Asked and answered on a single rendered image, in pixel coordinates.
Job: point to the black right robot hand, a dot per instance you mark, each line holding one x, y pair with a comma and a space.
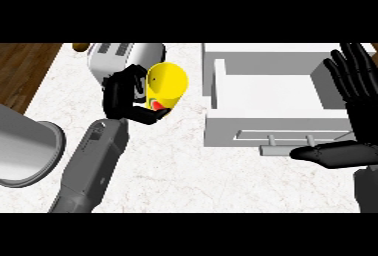
358, 100

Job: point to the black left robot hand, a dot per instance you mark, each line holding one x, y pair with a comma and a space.
118, 100

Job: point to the yellow cup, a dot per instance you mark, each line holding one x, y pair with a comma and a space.
168, 85

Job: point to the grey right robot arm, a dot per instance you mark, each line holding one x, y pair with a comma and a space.
367, 190

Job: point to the white open drawer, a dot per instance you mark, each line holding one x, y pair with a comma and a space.
267, 96

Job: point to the white toaster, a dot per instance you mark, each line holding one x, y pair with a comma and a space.
116, 58

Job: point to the brown round object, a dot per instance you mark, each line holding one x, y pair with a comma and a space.
81, 46

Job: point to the grey cylindrical pot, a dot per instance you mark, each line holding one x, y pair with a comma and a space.
25, 150

